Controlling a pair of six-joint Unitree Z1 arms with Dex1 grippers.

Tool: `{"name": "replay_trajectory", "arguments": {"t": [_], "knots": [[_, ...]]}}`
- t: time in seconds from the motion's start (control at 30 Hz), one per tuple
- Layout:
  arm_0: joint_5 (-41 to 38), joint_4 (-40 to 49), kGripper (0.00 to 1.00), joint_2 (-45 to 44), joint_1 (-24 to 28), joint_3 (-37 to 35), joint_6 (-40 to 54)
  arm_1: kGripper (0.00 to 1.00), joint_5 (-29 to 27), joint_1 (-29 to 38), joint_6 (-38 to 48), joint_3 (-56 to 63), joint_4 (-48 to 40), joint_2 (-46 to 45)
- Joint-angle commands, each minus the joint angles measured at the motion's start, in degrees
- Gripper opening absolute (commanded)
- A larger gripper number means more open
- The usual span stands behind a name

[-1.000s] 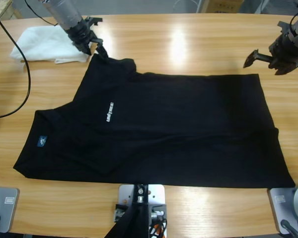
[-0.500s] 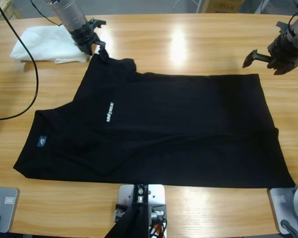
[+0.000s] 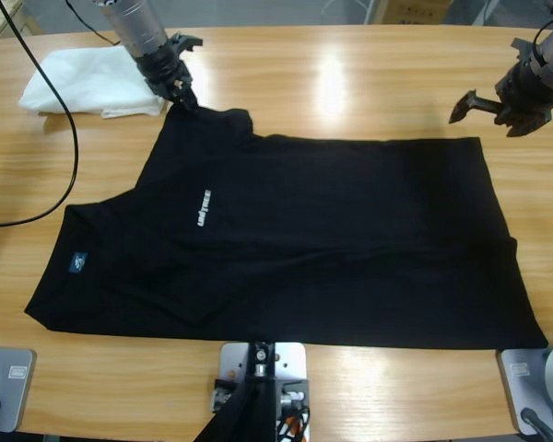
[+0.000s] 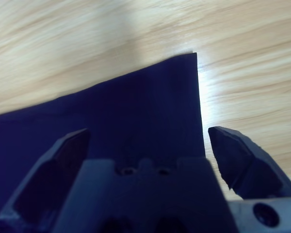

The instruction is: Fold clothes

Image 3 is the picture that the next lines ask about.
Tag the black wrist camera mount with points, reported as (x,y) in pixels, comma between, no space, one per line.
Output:
(521,48)
(184,42)

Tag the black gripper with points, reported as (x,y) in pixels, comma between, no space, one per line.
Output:
(527,101)
(163,69)

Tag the black polo shirt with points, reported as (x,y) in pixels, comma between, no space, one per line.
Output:
(304,253)

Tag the brown cardboard box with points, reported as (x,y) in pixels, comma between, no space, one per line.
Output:
(415,9)

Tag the grey metal leg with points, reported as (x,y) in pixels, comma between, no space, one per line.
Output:
(484,11)

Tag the white mount block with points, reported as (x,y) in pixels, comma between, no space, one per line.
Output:
(290,364)

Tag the white folded garment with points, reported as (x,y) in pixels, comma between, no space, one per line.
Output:
(74,87)

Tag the dark camera post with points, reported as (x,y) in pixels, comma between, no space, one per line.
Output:
(253,410)

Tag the wooden pallet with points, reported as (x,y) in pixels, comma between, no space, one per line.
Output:
(0,18)

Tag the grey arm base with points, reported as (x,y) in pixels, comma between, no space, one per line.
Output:
(530,382)
(9,382)

